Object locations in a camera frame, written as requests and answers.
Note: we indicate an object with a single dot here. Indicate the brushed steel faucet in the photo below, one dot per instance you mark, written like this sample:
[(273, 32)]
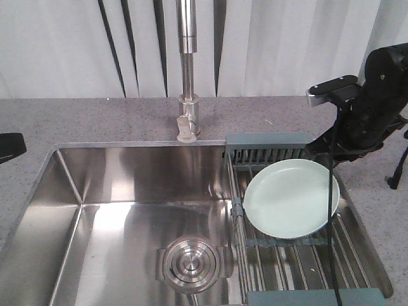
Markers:
[(188, 120)]

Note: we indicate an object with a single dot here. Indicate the white pleated curtain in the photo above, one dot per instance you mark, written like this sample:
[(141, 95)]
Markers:
[(129, 49)]

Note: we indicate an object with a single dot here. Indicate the round steel sink drain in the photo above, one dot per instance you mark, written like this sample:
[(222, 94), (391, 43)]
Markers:
[(192, 264)]

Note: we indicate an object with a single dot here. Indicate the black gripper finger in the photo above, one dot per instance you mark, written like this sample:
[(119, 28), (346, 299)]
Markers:
[(12, 145)]

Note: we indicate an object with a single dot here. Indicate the grey metal drying rack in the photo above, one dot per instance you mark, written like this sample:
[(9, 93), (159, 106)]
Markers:
[(274, 271)]

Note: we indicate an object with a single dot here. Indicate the black tripod leg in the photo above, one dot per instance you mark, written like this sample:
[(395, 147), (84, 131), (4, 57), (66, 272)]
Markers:
[(394, 180)]

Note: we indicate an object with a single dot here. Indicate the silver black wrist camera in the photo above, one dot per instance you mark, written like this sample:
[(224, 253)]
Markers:
[(331, 89)]

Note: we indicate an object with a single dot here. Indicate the light green round plate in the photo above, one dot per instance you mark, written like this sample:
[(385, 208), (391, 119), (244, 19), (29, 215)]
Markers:
[(288, 199)]

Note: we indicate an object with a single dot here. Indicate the stainless steel sink basin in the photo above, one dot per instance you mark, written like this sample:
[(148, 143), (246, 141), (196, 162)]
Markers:
[(99, 212)]

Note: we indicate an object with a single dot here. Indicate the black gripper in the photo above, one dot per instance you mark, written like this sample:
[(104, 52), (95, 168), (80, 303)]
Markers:
[(366, 118)]

